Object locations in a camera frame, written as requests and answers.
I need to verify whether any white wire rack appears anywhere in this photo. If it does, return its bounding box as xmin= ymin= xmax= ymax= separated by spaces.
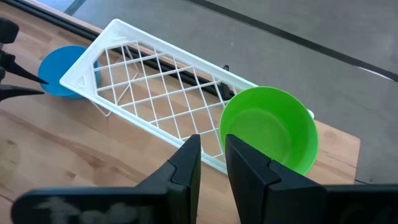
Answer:
xmin=59 ymin=18 xmax=315 ymax=175

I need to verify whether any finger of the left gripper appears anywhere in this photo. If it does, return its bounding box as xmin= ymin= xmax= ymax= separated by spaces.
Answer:
xmin=0 ymin=51 xmax=49 ymax=85
xmin=0 ymin=85 xmax=45 ymax=102

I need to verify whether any green plastic mini bowl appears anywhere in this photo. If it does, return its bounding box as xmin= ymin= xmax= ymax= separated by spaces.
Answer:
xmin=219 ymin=86 xmax=320 ymax=175

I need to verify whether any blue plastic mini bowl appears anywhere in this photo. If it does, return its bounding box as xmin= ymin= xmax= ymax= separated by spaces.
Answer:
xmin=37 ymin=45 xmax=102 ymax=100

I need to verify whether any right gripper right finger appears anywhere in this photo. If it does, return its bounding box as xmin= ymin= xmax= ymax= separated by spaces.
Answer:
xmin=225 ymin=134 xmax=398 ymax=224

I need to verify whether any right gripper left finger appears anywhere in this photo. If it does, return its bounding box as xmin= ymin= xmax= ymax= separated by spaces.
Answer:
xmin=11 ymin=134 xmax=202 ymax=224

